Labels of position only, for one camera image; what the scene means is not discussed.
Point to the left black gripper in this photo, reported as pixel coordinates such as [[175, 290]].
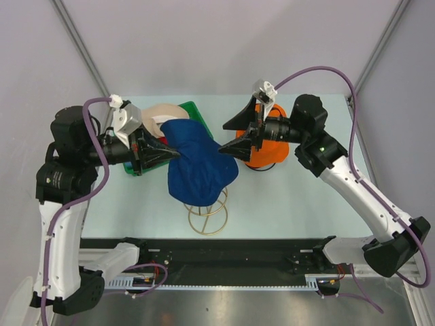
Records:
[[144, 155]]

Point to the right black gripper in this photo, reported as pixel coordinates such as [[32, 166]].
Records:
[[241, 148]]

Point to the orange bucket hat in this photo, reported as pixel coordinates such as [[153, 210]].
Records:
[[271, 152]]

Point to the beige bucket hat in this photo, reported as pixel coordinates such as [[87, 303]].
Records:
[[154, 116]]

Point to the dark blue bucket hat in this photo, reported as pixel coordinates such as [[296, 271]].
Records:
[[201, 172]]

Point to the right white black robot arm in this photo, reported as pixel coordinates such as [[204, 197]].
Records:
[[396, 236]]

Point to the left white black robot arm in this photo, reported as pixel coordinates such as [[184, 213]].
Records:
[[64, 185]]

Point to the red hat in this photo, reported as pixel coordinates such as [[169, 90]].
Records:
[[163, 140]]

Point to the green plastic tray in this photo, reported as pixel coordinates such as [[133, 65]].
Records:
[[195, 114]]

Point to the black wire hat stand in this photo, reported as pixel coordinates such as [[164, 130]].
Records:
[[262, 168]]

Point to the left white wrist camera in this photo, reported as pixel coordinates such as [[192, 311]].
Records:
[[126, 118]]

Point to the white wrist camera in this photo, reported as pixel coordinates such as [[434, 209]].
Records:
[[126, 118], [265, 93]]

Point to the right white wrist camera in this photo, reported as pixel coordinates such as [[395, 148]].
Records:
[[265, 93]]

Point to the gold wire hat stand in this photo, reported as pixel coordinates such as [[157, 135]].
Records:
[[209, 220]]

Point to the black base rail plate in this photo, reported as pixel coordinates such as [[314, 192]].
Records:
[[231, 263]]

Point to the left aluminium frame post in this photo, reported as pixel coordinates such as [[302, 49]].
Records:
[[76, 38]]

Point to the aluminium frame post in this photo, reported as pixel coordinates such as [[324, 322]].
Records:
[[76, 38], [388, 32]]

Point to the right aluminium frame post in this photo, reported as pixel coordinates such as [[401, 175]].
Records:
[[388, 32]]

